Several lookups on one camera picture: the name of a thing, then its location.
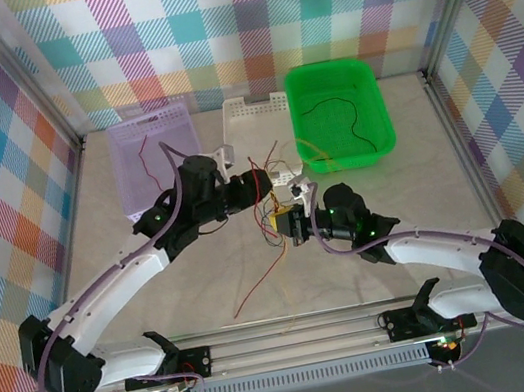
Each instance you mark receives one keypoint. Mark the aluminium mounting rail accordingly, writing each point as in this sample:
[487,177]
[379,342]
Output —
[292,340]

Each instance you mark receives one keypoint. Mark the white plastic basket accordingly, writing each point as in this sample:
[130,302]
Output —
[252,109]

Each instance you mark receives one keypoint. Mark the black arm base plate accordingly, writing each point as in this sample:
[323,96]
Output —
[399,324]
[197,362]

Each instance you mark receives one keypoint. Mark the purple plastic basket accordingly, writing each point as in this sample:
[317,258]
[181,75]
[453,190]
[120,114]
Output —
[126,144]

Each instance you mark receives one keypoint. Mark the green plastic basket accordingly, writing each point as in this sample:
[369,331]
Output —
[332,133]

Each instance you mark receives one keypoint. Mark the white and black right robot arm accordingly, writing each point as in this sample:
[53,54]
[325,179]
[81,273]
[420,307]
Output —
[522,262]

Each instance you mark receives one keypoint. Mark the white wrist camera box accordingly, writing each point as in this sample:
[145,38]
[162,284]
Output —
[224,157]
[304,188]

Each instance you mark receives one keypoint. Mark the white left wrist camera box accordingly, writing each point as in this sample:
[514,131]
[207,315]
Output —
[224,157]

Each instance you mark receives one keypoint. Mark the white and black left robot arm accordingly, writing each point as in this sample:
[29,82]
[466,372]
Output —
[109,309]

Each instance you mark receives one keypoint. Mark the small control board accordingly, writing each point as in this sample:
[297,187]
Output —
[448,347]

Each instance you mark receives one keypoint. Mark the aluminium table side rail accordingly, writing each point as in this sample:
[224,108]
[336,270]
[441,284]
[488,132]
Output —
[460,146]
[73,214]

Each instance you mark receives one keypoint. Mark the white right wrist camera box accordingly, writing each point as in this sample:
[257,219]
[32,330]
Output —
[304,188]

